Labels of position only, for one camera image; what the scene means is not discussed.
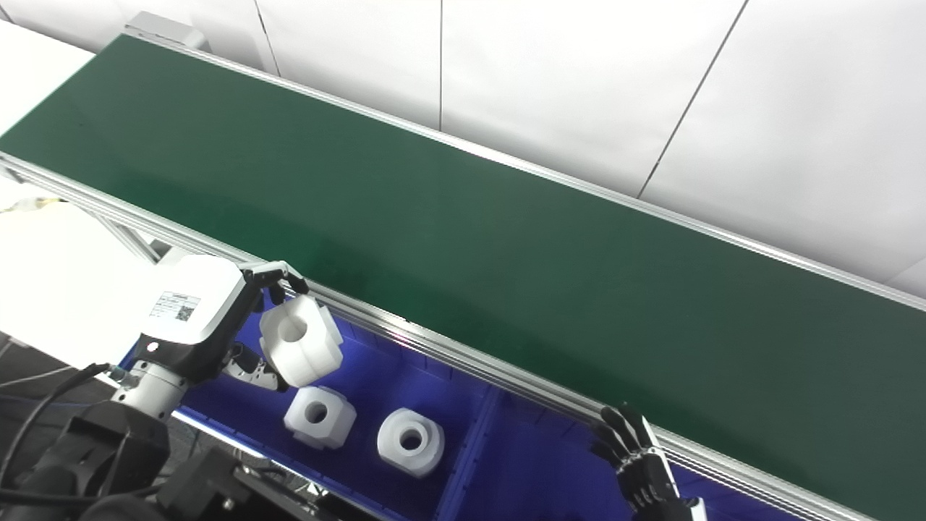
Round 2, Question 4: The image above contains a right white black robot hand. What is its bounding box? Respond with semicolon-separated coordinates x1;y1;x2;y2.
590;404;707;521

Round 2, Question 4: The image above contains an aluminium conveyor leg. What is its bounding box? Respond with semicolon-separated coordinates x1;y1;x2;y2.
93;216;169;263

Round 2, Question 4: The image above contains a green conveyor belt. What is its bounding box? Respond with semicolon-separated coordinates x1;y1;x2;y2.
0;11;926;521
0;35;926;521

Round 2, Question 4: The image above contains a white round plastic part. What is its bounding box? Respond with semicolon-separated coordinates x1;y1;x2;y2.
376;407;446;479

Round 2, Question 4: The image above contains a blue plastic bin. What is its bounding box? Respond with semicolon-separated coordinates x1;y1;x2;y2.
434;391;818;521
119;289;501;521

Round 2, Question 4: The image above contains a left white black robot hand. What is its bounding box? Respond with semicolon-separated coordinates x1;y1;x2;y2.
137;253;310;392

